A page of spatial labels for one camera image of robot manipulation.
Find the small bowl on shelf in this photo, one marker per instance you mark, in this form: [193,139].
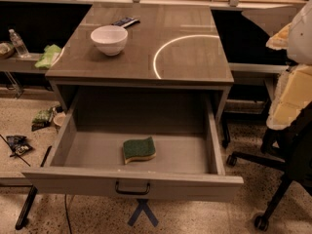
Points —
[6,50]

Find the black rod on floor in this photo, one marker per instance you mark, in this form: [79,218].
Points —
[22,219]

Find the white ceramic bowl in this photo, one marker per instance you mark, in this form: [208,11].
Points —
[110,39]

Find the green chip bag on floor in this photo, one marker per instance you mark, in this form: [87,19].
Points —
[42,119]

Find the grey side shelf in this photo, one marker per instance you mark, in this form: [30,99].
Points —
[22,65]

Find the dark snack bag on floor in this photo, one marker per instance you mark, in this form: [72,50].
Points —
[18,144]

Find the grey wooden cabinet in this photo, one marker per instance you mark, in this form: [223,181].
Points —
[172,46]

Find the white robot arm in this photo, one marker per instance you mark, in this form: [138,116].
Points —
[300,37]

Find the green cloth on shelf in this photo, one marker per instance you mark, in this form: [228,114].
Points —
[51,52]

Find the clear plastic water bottle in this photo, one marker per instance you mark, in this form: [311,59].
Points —
[18,44]

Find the black office chair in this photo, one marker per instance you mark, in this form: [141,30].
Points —
[292,148]

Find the open grey top drawer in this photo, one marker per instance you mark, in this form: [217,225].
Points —
[87,157]

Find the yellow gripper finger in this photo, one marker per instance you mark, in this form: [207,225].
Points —
[280,40]
[292,94]

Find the black drawer handle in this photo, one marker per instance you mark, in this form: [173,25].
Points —
[132,189]

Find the green yellow sponge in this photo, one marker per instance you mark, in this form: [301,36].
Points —
[139,150]

